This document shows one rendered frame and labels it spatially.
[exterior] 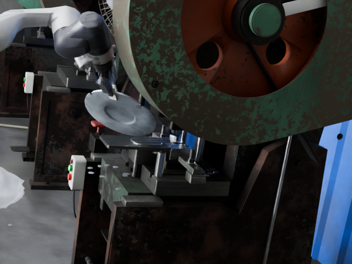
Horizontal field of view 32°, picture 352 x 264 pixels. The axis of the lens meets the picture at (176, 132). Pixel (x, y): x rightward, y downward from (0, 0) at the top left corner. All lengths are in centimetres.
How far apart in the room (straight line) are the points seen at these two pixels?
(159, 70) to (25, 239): 169
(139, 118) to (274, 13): 72
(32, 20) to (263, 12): 73
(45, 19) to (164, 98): 49
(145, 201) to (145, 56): 59
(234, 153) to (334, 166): 113
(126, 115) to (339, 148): 139
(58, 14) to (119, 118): 54
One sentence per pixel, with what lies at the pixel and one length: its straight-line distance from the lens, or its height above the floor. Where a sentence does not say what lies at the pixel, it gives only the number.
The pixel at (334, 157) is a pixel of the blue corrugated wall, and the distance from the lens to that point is 337.
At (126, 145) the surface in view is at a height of 78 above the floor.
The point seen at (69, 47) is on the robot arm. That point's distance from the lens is 197.
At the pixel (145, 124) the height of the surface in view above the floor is 85.
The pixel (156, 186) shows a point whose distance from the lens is 221.
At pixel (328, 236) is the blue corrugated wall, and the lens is 347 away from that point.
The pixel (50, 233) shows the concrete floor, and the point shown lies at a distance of 337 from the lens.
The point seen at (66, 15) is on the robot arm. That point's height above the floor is 124.
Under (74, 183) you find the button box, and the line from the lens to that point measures 259.
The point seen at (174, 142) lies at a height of 78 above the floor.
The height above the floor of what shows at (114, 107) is 90.
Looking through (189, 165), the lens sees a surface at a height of 75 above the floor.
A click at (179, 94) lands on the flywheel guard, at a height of 108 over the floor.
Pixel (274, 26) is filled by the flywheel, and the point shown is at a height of 131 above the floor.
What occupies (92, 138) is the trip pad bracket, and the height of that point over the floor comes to 69.
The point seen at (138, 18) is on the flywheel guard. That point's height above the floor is 128.
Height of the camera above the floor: 142
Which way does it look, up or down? 14 degrees down
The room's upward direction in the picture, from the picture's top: 9 degrees clockwise
